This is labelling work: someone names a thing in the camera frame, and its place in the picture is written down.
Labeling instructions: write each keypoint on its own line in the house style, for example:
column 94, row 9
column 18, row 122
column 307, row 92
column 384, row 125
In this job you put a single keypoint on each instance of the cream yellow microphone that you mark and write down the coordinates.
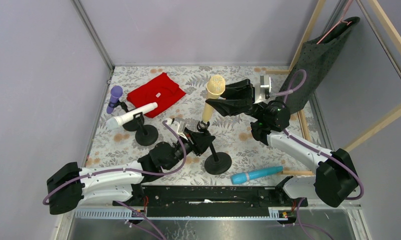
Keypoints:
column 215, row 87

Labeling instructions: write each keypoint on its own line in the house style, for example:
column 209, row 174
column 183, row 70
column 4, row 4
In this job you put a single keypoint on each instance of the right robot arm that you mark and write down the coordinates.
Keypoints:
column 335, row 177

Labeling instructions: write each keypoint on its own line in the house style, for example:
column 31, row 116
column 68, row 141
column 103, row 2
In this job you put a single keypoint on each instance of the floral table mat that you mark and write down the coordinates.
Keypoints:
column 232, row 134

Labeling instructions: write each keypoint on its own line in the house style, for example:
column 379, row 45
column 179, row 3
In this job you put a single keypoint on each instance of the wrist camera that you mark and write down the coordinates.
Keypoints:
column 178, row 125
column 262, row 89

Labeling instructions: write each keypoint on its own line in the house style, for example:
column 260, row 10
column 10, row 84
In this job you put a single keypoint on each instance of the white microphone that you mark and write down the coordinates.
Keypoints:
column 118, row 121

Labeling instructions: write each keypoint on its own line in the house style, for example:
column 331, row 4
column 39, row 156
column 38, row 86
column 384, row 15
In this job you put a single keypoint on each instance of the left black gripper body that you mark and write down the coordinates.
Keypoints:
column 194, row 140

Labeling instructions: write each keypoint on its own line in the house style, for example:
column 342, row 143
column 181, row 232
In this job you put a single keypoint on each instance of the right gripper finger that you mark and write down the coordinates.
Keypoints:
column 239, row 90
column 230, row 107

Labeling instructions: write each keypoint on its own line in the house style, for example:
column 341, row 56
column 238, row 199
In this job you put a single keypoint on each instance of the purple microphone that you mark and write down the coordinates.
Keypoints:
column 116, row 93

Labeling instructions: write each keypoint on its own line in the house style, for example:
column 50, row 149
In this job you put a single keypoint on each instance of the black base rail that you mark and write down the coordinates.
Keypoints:
column 208, row 201

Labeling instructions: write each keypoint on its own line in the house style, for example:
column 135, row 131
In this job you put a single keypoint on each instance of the red folded cloth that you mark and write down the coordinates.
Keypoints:
column 161, row 90

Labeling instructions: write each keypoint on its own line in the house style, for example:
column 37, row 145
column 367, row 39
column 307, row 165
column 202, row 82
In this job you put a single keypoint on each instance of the dark grey hanging cloth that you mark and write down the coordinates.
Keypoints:
column 317, row 57

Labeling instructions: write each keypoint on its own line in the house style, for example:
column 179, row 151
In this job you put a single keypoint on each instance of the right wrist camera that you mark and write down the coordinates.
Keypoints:
column 262, row 89

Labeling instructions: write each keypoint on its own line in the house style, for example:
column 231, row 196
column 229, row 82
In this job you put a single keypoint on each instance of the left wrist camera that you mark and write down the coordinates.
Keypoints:
column 178, row 125

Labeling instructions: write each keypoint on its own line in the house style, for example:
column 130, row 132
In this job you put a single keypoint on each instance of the pink clothes hanger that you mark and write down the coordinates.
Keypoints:
column 340, row 21

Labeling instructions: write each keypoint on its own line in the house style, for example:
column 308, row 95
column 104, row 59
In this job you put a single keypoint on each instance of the teal blue microphone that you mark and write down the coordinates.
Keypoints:
column 242, row 177

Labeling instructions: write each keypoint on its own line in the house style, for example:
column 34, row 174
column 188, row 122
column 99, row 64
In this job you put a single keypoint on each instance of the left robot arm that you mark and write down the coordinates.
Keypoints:
column 72, row 186

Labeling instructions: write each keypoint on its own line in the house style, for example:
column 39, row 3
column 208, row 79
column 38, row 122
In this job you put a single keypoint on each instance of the black mic stand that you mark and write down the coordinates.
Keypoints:
column 131, row 126
column 218, row 162
column 146, row 134

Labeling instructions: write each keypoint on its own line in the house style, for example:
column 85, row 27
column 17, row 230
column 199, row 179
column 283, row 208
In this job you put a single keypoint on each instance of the wooden frame rack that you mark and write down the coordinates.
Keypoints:
column 394, row 37

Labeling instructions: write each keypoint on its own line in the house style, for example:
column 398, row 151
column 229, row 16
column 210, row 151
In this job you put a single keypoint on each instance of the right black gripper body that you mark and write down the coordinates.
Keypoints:
column 248, row 96

